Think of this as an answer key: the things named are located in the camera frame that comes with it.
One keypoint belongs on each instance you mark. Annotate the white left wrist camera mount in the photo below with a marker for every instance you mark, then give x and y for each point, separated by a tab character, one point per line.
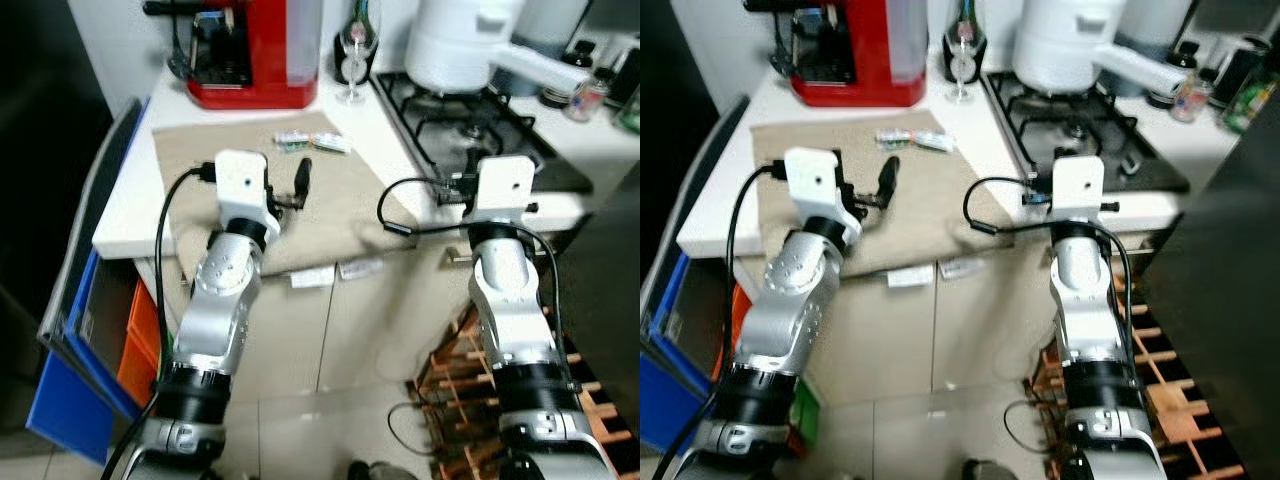
815	180
240	185

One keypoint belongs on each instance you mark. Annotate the orange plastic crate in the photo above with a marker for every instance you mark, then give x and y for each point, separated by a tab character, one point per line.
140	340
742	320

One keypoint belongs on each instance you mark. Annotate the blue plastic bin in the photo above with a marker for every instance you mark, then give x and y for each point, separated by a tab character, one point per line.
70	410
665	400

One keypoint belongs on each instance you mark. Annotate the beige cloth counter mat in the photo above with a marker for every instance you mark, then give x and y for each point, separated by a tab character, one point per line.
940	200
340	200

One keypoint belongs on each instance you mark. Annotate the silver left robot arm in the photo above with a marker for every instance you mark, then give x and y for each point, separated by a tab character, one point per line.
225	300
800	300

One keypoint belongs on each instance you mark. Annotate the dark grey fridge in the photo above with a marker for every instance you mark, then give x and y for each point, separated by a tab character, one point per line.
1220	260
610	280

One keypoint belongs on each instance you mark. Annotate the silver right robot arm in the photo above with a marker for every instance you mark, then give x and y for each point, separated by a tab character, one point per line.
1085	320
510	320

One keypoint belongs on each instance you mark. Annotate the black countertop item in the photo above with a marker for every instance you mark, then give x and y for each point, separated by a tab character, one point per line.
622	70
1235	65

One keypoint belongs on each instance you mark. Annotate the black gas stove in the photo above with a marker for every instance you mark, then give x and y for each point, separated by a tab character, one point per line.
1080	125
470	125

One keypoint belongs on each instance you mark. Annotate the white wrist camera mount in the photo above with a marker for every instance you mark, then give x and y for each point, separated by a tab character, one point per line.
240	185
1078	185
505	185
815	180

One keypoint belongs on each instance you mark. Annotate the red coffee machine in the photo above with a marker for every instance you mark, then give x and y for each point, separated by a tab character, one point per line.
270	60
870	60

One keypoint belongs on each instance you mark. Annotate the clear plastic packet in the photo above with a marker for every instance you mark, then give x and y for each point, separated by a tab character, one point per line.
920	140
320	142

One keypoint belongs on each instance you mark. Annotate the green plastic crate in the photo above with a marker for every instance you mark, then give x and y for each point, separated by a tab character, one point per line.
805	410

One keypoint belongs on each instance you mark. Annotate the clear wine glass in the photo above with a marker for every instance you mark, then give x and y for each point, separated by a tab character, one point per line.
961	68
354	70

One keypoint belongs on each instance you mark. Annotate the white paper label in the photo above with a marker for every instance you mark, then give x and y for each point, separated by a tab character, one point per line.
961	268
910	276
362	268
312	277

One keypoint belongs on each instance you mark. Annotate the small glass jar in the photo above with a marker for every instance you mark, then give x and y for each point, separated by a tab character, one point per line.
1190	102
587	102

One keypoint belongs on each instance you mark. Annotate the dark robot foot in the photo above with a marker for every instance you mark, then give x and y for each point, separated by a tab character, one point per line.
372	472
988	471

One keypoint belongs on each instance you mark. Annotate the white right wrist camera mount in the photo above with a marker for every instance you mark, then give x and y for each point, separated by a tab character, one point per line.
505	185
1078	185

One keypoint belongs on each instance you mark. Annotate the green glass bottle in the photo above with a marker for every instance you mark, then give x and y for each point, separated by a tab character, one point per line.
630	110
1250	105

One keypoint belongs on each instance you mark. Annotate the brown wooden slat rack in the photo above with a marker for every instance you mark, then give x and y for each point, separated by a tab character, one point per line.
1180	410
455	390

